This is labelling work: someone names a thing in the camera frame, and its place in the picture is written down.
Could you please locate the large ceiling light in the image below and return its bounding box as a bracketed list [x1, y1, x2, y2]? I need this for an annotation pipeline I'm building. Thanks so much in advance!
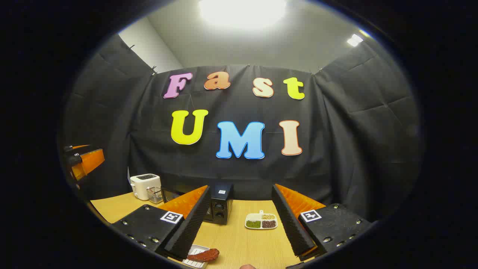
[199, 0, 287, 28]

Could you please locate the black electric oven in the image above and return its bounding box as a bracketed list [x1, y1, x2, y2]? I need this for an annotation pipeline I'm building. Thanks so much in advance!
[161, 182, 234, 225]

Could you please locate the white toaster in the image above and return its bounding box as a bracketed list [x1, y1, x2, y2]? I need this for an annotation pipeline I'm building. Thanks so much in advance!
[130, 174, 162, 201]

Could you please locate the clear utensil holder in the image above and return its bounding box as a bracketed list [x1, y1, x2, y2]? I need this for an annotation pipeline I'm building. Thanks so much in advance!
[146, 187, 164, 204]

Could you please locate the white divided dish with beans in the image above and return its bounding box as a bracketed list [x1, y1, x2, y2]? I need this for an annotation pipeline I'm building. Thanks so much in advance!
[245, 210, 278, 230]

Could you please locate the reddish brown meat slice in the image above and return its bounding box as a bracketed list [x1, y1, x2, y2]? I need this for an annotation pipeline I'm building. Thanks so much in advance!
[187, 248, 220, 262]

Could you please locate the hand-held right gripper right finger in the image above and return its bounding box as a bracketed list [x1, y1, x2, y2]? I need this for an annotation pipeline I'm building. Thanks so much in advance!
[271, 184, 374, 262]

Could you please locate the black backdrop cloth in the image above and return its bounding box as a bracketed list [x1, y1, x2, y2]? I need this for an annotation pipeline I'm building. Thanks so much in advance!
[62, 34, 424, 221]

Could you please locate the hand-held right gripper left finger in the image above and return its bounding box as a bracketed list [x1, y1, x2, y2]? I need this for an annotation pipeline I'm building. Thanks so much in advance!
[111, 185, 211, 261]

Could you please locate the small white plate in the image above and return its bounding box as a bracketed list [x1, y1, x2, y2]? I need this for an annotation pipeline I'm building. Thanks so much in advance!
[182, 245, 210, 269]

